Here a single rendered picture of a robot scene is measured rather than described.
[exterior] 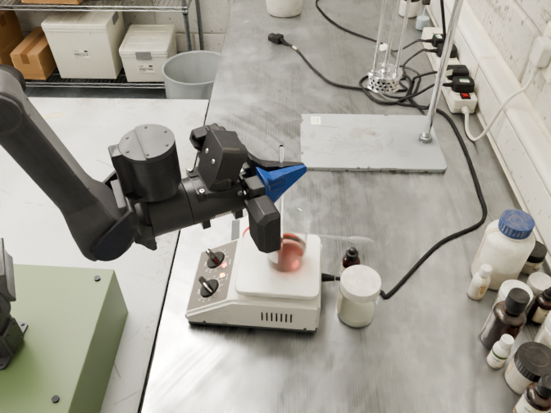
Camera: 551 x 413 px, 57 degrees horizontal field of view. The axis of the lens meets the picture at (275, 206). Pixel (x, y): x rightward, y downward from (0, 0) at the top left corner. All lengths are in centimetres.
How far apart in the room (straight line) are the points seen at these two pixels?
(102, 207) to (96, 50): 248
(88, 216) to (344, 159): 64
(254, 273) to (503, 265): 38
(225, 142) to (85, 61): 253
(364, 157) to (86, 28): 212
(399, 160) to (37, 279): 71
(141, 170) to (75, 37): 250
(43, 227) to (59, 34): 210
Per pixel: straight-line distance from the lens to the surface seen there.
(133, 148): 54
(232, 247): 81
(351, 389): 75
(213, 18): 322
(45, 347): 71
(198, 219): 59
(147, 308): 84
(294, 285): 73
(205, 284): 76
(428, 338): 81
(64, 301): 74
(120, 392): 77
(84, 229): 56
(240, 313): 75
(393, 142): 114
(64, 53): 308
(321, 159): 106
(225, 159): 55
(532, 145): 105
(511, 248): 83
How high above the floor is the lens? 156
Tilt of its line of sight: 43 degrees down
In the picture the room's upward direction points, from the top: straight up
